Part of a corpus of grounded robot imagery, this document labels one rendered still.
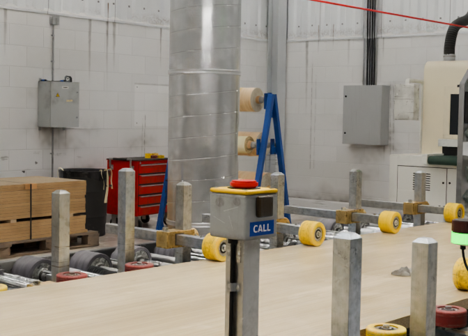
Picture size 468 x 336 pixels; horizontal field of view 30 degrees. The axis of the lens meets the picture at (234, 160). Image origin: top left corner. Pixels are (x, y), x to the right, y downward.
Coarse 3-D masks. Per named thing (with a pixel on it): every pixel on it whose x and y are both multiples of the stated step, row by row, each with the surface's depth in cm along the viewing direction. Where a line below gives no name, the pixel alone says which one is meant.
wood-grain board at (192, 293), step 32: (448, 224) 349; (288, 256) 264; (320, 256) 265; (384, 256) 268; (448, 256) 270; (32, 288) 210; (64, 288) 210; (96, 288) 211; (128, 288) 212; (160, 288) 212; (192, 288) 213; (224, 288) 214; (288, 288) 215; (320, 288) 216; (384, 288) 218; (448, 288) 219; (0, 320) 177; (32, 320) 178; (64, 320) 178; (96, 320) 179; (128, 320) 179; (160, 320) 180; (192, 320) 180; (224, 320) 181; (288, 320) 182; (320, 320) 182; (384, 320) 183
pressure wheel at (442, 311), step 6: (438, 306) 195; (444, 306) 195; (450, 306) 193; (456, 306) 195; (438, 312) 190; (444, 312) 189; (450, 312) 189; (456, 312) 189; (462, 312) 190; (438, 318) 190; (444, 318) 189; (450, 318) 189; (456, 318) 189; (462, 318) 190; (438, 324) 190; (444, 324) 189; (450, 324) 189; (456, 324) 189; (462, 324) 190
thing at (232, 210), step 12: (216, 192) 124; (228, 192) 122; (240, 192) 121; (252, 192) 121; (264, 192) 123; (216, 204) 124; (228, 204) 122; (240, 204) 121; (252, 204) 121; (276, 204) 125; (216, 216) 124; (228, 216) 123; (240, 216) 121; (252, 216) 121; (216, 228) 124; (228, 228) 123; (240, 228) 121; (228, 240) 123
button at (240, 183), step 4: (232, 180) 125; (236, 180) 125; (240, 180) 125; (244, 180) 126; (248, 180) 126; (252, 180) 126; (232, 184) 124; (236, 184) 123; (240, 184) 123; (244, 184) 123; (248, 184) 123; (252, 184) 123; (256, 184) 124
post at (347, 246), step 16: (336, 240) 144; (352, 240) 143; (336, 256) 144; (352, 256) 143; (336, 272) 144; (352, 272) 143; (336, 288) 144; (352, 288) 143; (336, 304) 144; (352, 304) 144; (336, 320) 145; (352, 320) 144
